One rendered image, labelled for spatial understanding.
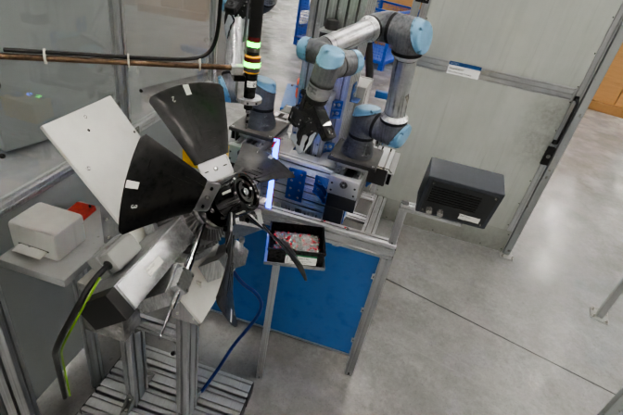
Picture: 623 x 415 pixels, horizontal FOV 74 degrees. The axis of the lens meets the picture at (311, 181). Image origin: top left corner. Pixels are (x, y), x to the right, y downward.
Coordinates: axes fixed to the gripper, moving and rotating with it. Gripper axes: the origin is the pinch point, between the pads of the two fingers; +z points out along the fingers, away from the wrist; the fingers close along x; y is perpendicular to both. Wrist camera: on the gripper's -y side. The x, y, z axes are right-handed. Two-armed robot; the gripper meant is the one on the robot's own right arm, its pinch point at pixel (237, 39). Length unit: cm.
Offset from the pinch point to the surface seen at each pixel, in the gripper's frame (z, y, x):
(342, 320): 114, -15, -68
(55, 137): 15, -76, 16
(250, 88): -1, -52, -26
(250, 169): 29, -42, -24
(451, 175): 24, -19, -89
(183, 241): 37, -74, -18
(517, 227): 121, 128, -176
